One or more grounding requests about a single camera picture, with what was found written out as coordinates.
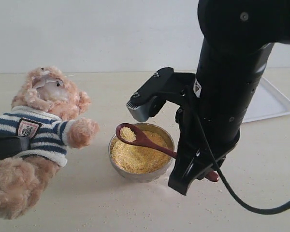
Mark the steel bowl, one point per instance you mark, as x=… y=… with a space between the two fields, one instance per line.
x=144 y=178

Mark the white rectangular tray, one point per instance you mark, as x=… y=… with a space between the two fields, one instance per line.
x=267 y=102

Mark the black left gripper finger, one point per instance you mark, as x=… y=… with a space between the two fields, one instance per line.
x=12 y=145

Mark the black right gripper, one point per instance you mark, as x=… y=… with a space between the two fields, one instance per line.
x=203 y=144

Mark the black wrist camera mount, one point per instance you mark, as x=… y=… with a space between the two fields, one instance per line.
x=165 y=85

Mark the teddy bear striped sweater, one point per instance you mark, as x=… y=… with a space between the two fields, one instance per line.
x=47 y=109

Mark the yellow millet grains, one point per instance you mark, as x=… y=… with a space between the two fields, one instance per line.
x=137 y=159

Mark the dark red wooden spoon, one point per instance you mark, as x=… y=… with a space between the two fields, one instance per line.
x=142 y=140

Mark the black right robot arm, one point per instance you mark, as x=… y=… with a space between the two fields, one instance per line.
x=239 y=36

